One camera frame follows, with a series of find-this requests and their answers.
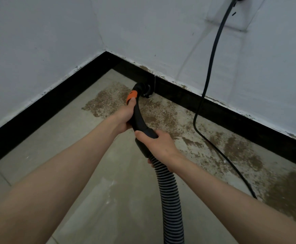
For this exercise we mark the person's right hand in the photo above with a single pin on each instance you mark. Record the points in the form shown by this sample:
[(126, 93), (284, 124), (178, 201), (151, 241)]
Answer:
[(160, 149)]

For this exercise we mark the person's right forearm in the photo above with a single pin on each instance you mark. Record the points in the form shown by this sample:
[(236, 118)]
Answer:
[(239, 205)]

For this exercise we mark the person's left hand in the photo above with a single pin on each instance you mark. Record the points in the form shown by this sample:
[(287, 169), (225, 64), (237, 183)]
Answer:
[(123, 116)]

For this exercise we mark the black baseboard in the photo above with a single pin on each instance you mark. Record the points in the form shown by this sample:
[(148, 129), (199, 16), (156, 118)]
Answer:
[(48, 104)]

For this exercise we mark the person's left forearm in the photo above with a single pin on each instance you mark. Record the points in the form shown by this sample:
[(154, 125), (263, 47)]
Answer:
[(43, 185)]

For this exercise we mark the white wall socket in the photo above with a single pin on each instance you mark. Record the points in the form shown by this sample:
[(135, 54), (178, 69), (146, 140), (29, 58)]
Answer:
[(229, 15)]

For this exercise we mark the brown dirt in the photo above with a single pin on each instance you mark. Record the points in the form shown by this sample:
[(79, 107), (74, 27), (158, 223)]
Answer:
[(107, 101)]

